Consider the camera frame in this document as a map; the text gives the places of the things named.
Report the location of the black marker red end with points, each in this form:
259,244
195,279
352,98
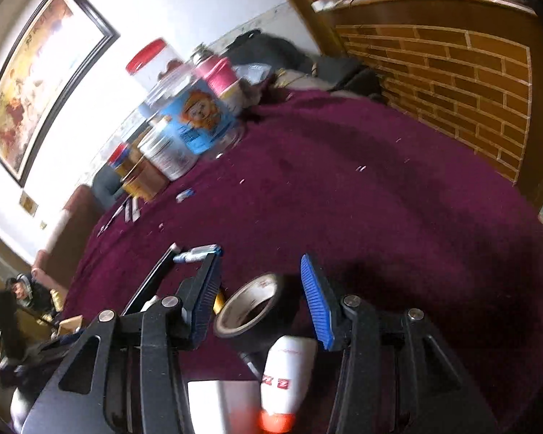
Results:
152,282

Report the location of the white label jar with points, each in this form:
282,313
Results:
163,147

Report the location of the large cartoon label clear jar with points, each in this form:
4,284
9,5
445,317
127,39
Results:
196,115

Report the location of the brown chair back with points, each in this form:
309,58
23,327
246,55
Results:
62,249

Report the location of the metal tweezers tools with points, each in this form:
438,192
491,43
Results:
130,210

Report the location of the yellow black pen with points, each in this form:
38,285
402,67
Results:
219,303

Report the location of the wooden brick pattern counter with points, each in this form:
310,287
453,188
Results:
472,69

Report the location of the red blue lid jar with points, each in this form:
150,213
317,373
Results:
120,160

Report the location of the pink cup stack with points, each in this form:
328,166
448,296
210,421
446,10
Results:
221,78

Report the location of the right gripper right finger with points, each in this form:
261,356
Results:
397,375

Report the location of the red lid clear jar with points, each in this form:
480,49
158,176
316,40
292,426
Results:
152,63

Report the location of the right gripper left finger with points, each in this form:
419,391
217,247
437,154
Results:
122,375

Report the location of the white glue bottle orange cap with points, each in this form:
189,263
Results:
285,382

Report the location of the maroon tablecloth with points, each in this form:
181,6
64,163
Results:
394,212

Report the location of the white rectangular power bank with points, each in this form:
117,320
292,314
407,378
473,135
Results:
220,407

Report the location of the person in background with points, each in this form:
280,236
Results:
33,295

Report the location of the framed wall painting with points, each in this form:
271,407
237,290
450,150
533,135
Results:
57,47

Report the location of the amber honey jar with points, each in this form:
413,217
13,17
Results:
144,181

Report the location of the cardboard box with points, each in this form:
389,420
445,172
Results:
70,326

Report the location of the black bag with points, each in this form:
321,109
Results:
340,73

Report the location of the blue silver clear pen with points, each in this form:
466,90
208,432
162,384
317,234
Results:
197,254

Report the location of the black electrical tape roll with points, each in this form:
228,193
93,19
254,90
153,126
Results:
259,312

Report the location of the dark grey sofa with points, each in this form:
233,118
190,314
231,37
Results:
107,187

